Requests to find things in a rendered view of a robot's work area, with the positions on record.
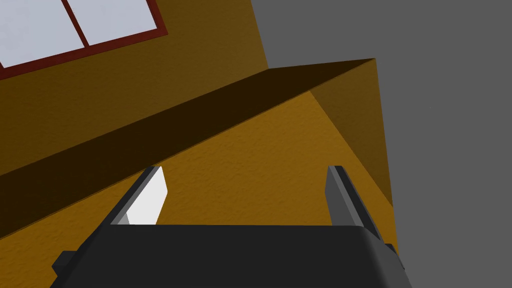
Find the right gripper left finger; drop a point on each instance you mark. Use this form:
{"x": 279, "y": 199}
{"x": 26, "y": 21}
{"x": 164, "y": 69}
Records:
{"x": 146, "y": 200}

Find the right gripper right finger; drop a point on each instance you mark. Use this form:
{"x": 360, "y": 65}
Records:
{"x": 344, "y": 200}

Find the red framed window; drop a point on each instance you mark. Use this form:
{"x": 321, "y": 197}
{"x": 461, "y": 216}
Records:
{"x": 60, "y": 28}

